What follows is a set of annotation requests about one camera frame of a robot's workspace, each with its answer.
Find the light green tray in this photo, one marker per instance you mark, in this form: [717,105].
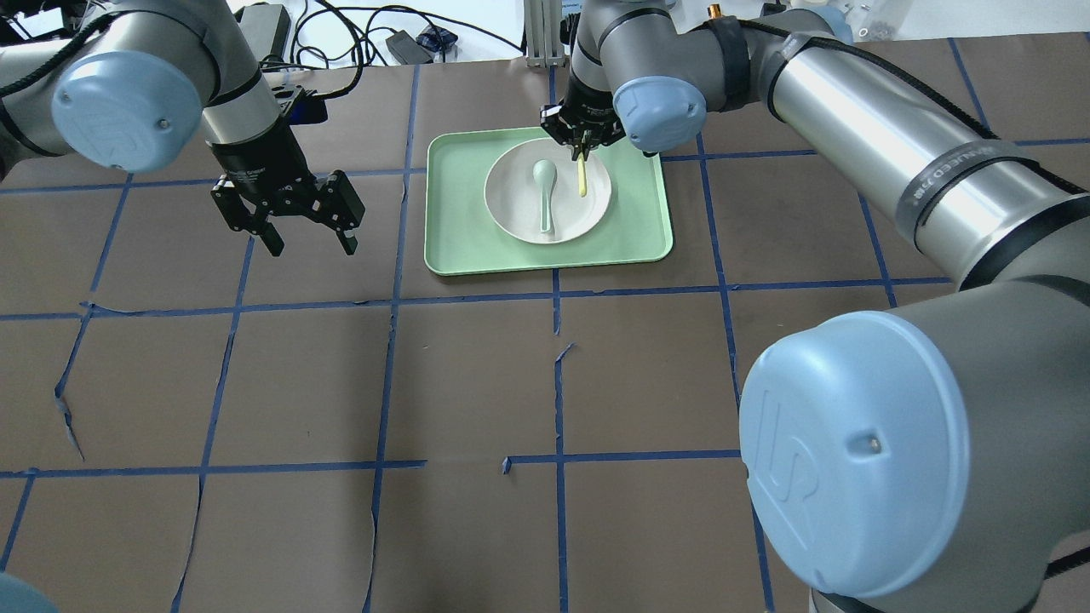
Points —
[460,238]

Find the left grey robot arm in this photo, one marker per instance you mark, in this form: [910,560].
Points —
[139,79]

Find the white round plate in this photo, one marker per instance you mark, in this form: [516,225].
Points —
[535,193]

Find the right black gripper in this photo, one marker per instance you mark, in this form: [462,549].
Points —
[589,100]

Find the light green plastic spoon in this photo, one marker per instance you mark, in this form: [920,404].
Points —
[545,175]

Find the black power adapter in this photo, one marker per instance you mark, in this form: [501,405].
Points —
[406,50]

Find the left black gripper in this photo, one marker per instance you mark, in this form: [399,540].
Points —
[258,163]

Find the aluminium frame post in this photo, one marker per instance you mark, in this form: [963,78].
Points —
[542,28]

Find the yellow plastic fork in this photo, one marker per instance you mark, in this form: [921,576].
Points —
[582,174]

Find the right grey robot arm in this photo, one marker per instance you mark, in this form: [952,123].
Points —
[769,241]

